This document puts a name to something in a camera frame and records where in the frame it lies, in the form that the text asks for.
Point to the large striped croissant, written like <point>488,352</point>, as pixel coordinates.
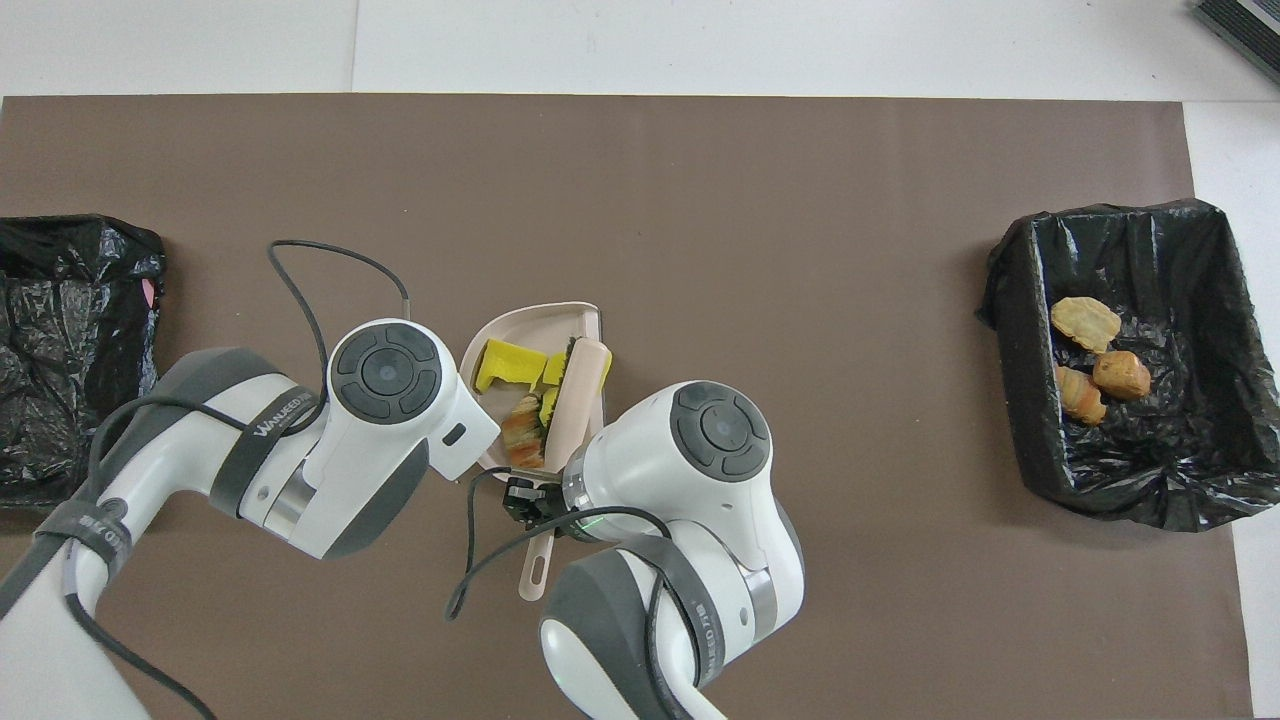
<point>523,432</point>

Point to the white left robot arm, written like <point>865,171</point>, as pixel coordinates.
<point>330,440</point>

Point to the small golden croissant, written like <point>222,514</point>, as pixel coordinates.
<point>1080,395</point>

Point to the pale pastry piece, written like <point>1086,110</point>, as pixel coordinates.
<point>1085,322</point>

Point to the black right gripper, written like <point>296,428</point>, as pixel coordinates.
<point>550,503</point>

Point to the grey ribbed device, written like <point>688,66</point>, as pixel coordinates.
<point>1245,30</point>

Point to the open bin with black bag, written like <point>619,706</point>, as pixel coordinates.
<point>1200,450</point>

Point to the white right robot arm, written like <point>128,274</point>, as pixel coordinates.
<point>690,500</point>

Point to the brown table mat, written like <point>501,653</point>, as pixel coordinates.
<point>700,200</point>

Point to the bin wrapped in black bag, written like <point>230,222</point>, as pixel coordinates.
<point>70,360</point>

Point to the round brown bread bun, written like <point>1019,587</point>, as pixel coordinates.
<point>1122,374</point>

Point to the beige brush black bristles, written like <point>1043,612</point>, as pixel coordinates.
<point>578,390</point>

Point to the beige plastic dustpan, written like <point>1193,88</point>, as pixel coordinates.
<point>520,325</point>

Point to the notched yellow sponge piece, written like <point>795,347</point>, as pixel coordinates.
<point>508,363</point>

